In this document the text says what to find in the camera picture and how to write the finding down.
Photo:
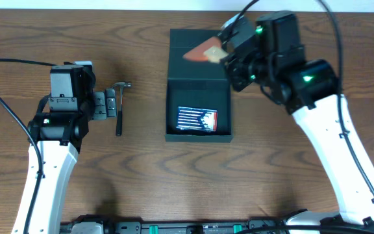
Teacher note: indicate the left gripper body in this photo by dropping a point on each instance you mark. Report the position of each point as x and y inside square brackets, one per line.
[99, 104]

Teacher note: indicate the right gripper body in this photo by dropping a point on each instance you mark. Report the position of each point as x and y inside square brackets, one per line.
[245, 72]

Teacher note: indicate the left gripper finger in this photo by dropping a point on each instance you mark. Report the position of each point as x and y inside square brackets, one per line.
[100, 106]
[110, 98]

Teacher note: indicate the black handled claw hammer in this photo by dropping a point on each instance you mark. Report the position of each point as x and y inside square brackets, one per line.
[121, 85]

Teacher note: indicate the orange scraper wooden handle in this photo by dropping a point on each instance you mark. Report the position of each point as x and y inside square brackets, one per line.
[209, 51]

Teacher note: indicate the screwdriver set blister pack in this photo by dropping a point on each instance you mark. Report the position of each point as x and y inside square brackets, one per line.
[189, 118]

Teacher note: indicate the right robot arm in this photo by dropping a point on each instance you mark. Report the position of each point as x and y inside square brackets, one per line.
[269, 52]

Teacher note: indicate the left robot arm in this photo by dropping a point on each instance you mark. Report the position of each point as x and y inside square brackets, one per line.
[61, 122]

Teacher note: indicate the black open gift box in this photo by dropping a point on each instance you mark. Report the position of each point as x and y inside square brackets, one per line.
[200, 85]

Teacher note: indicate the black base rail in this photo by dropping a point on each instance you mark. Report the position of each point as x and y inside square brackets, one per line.
[92, 223]

